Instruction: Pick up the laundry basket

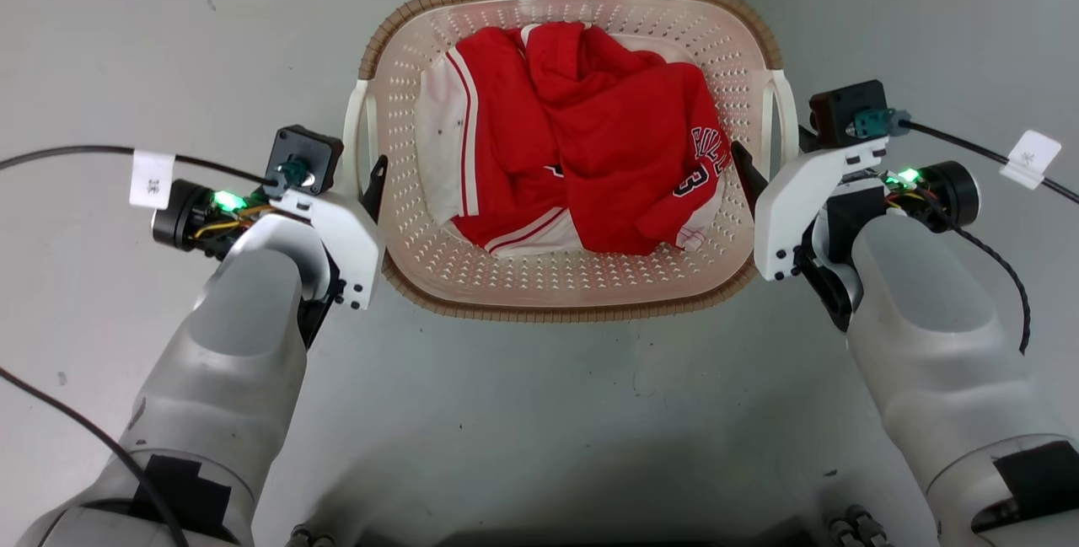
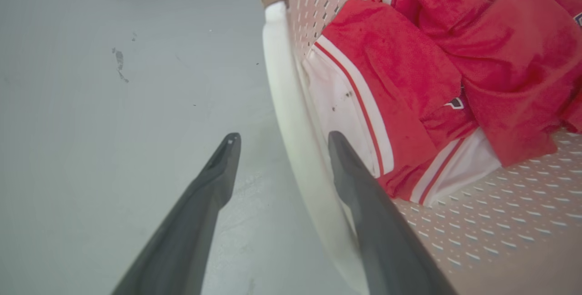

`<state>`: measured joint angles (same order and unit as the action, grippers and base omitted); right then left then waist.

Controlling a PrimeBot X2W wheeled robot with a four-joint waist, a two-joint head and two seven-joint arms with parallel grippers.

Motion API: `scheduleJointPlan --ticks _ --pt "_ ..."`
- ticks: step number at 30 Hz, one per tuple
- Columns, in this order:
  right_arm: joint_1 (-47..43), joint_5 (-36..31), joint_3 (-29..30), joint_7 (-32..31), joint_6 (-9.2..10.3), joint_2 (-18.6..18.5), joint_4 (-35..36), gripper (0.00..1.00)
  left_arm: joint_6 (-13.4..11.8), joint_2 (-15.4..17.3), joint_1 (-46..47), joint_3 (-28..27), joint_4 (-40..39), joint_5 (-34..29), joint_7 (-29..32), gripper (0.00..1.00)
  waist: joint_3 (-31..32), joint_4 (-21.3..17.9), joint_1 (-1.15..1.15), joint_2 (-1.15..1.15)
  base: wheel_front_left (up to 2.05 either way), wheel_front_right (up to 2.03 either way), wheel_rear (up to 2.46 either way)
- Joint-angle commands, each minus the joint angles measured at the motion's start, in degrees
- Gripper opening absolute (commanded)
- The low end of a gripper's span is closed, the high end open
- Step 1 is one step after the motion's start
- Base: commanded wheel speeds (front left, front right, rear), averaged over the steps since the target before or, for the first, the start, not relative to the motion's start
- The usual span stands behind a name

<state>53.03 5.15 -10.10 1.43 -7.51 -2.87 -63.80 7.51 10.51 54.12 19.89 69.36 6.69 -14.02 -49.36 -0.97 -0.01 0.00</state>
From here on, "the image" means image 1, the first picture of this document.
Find white left cable label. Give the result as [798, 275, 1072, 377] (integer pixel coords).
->
[129, 150, 177, 211]

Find braided black right arm cable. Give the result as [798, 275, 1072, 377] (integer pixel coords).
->
[923, 189, 1034, 356]

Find white cable label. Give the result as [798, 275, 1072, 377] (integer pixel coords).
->
[998, 129, 1063, 191]
[129, 150, 177, 211]

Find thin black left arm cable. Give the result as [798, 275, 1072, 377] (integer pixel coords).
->
[0, 366, 191, 547]

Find beige plastic laundry basket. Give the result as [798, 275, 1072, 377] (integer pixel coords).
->
[341, 0, 800, 324]

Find white right cable label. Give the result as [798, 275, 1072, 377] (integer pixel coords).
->
[998, 129, 1063, 191]

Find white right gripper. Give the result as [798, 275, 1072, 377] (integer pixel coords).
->
[729, 138, 982, 334]

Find black camera cable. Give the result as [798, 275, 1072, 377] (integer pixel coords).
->
[0, 144, 281, 187]
[895, 118, 1079, 204]

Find black left camera cable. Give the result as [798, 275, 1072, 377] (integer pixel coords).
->
[0, 144, 281, 187]

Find black right camera cable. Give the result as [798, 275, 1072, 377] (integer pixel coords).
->
[895, 118, 1079, 204]

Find red and white jersey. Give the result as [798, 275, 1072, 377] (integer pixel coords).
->
[416, 21, 733, 258]

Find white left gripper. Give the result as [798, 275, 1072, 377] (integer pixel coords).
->
[152, 154, 390, 350]

